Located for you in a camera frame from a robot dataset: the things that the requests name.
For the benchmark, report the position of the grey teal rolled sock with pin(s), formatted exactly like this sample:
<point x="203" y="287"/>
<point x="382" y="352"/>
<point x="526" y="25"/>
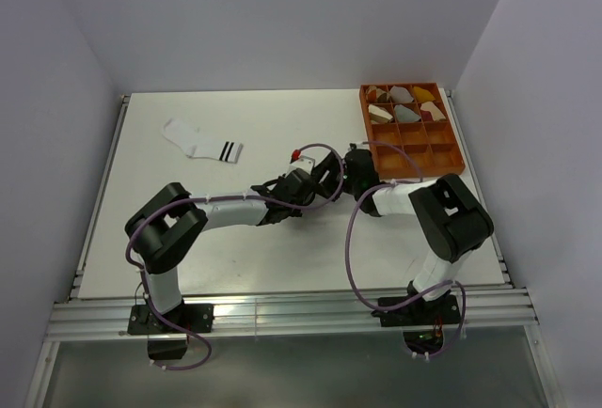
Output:
<point x="405" y="114"/>

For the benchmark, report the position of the white sock black stripes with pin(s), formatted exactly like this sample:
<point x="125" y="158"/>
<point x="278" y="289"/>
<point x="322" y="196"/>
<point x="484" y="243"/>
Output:
<point x="196" y="144"/>

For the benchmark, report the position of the white brown rolled sock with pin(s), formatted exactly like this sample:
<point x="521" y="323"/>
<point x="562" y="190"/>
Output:
<point x="379" y="115"/>

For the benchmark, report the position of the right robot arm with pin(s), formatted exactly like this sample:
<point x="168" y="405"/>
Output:
<point x="452" y="220"/>

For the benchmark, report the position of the grey white rolled sock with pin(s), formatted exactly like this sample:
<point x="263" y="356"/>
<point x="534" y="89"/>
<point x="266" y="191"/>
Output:
<point x="400" y="94"/>

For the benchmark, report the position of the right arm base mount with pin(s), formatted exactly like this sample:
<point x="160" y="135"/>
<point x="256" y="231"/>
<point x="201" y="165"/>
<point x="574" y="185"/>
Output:
<point x="442" y="311"/>

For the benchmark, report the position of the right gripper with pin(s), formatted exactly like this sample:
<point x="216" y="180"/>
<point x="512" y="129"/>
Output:
<point x="331" y="163"/>

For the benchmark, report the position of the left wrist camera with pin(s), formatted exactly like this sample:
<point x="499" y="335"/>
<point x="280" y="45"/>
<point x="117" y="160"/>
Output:
<point x="300" y="161"/>

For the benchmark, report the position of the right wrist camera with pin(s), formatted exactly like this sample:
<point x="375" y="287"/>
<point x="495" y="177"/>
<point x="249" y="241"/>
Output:
<point x="358" y="145"/>

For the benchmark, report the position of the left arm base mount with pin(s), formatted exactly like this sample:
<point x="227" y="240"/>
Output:
<point x="197" y="318"/>

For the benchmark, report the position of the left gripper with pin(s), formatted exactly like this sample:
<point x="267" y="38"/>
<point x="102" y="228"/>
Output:
<point x="296" y="211"/>

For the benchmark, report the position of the aluminium front rail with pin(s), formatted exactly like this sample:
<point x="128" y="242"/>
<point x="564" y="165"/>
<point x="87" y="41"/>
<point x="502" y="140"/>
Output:
<point x="331" y="312"/>

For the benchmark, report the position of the yellow rolled sock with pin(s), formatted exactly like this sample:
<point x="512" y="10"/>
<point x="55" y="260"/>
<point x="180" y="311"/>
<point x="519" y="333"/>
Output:
<point x="422" y="95"/>

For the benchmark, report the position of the orange compartment tray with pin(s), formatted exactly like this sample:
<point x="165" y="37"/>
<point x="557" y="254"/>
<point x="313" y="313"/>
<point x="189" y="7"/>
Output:
<point x="411" y="150"/>

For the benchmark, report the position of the pink maroon rolled sock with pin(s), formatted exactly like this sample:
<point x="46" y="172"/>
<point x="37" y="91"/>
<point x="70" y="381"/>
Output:
<point x="430" y="112"/>

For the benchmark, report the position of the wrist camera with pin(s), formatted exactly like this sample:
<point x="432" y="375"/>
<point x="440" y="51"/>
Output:
<point x="300" y="161"/>
<point x="358" y="145"/>

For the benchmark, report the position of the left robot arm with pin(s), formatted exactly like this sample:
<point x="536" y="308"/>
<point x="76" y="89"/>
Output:
<point x="163" y="231"/>

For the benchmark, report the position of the brown orange rolled sock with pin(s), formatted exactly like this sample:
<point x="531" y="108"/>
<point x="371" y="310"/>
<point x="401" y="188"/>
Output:
<point x="377" y="94"/>

